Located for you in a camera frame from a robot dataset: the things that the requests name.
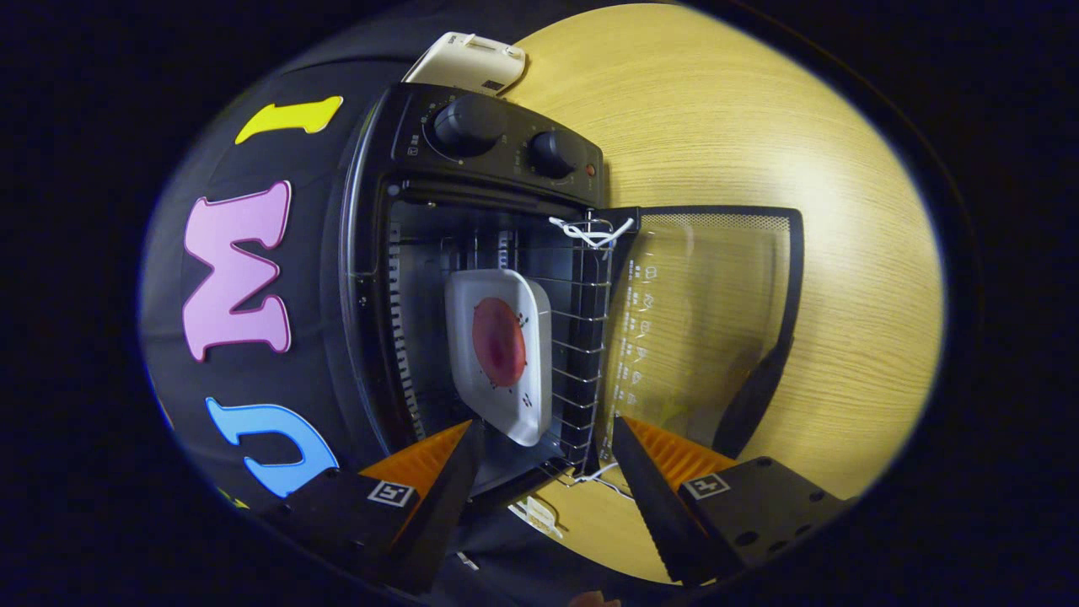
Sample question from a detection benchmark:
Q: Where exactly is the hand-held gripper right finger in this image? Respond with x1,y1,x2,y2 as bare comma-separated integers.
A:
611,415,852,587

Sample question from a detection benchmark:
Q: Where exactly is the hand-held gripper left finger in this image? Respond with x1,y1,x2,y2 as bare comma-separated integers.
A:
274,419,486,595

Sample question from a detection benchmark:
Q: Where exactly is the white square plate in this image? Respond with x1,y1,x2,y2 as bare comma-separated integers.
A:
444,268,554,448

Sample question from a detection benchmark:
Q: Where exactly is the pink meat slice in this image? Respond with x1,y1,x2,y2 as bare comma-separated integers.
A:
472,297,528,389

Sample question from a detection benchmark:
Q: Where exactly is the black toaster oven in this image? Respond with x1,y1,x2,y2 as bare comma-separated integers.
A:
337,82,806,508

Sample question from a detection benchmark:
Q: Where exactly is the white bread toaster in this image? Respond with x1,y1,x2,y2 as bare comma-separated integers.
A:
403,32,528,95

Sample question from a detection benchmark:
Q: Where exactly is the patterned paper packet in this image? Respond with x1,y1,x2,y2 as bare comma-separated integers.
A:
508,496,564,540

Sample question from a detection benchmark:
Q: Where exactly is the black backdrop cloth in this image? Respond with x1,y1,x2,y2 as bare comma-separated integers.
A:
139,17,523,595

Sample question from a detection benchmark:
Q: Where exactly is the white string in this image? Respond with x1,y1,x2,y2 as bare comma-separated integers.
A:
566,461,634,501
548,216,636,252

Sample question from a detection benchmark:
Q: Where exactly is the wire oven rack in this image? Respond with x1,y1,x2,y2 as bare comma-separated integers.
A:
497,221,615,473

